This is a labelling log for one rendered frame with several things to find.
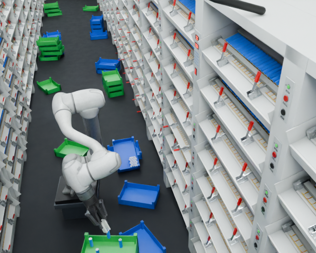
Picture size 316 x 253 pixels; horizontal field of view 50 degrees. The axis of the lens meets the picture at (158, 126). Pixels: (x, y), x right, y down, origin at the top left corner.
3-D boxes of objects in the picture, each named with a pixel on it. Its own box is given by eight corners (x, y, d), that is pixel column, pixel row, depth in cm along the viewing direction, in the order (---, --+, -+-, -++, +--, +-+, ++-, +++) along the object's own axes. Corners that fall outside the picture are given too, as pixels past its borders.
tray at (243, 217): (251, 252, 135) (242, 234, 126) (199, 158, 184) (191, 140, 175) (297, 230, 134) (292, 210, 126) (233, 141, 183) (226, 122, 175)
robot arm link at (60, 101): (51, 109, 200) (74, 104, 203) (47, 90, 211) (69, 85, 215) (55, 124, 210) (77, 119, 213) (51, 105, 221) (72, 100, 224)
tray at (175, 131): (193, 173, 202) (187, 162, 196) (166, 119, 251) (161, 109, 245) (223, 157, 201) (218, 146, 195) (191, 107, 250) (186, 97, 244)
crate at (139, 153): (110, 164, 316) (109, 157, 312) (108, 151, 333) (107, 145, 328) (142, 158, 322) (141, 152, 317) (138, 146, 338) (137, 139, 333)
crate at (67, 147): (54, 155, 330) (53, 149, 325) (66, 144, 345) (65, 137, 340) (82, 162, 320) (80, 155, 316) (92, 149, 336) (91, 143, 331)
